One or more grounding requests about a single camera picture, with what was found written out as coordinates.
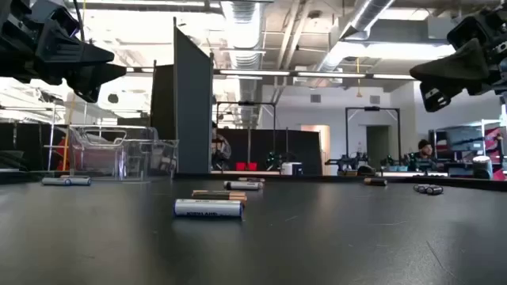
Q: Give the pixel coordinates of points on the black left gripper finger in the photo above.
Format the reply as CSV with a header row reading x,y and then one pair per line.
x,y
95,79
75,51

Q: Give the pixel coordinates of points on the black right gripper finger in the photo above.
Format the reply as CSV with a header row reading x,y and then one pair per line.
x,y
459,65
433,97

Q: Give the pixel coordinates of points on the white Kirkland battery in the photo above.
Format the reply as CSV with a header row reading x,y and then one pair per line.
x,y
208,207
81,181
417,188
241,185
424,189
53,181

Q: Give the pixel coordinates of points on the ceiling light strip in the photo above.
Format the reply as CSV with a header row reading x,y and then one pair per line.
x,y
253,73
392,76
330,74

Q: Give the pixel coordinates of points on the computer monitor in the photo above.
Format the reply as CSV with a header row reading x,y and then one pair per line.
x,y
463,138

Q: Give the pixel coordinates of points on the metal shelf rack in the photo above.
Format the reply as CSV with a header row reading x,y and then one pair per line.
x,y
51,134

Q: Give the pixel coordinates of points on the small dark partition panel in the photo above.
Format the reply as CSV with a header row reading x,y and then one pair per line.
x,y
162,103

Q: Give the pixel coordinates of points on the red storage crate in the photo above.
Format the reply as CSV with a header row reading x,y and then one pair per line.
x,y
61,158

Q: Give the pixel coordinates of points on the grey cylindrical speaker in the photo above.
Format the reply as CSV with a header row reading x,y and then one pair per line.
x,y
482,168

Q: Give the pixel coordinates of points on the background robot station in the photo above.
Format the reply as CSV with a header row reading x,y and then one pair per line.
x,y
348,163

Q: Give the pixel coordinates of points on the small red box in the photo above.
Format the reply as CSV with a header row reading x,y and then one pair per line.
x,y
241,166
252,166

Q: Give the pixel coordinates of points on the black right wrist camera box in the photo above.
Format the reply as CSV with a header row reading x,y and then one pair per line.
x,y
465,33

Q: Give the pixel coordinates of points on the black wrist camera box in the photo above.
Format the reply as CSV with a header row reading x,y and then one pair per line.
x,y
59,17
465,33

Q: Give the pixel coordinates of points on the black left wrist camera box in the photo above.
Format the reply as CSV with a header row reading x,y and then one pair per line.
x,y
59,17

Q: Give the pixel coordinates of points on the black gantry frame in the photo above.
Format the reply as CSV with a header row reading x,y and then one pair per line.
x,y
372,108
245,103

